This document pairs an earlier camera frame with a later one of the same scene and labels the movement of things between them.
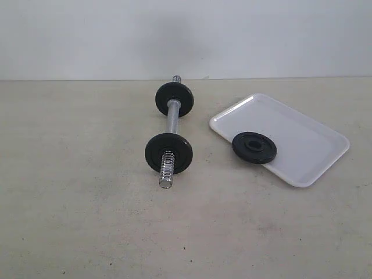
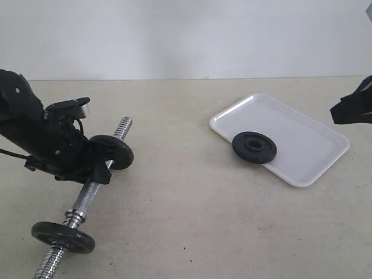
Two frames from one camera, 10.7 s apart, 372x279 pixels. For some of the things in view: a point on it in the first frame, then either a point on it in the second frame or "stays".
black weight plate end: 174,90 -> 108,147
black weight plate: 254,147 stays
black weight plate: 161,142 -> 74,240
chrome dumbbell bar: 167,166 -> 50,266
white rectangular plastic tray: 306,148 stays
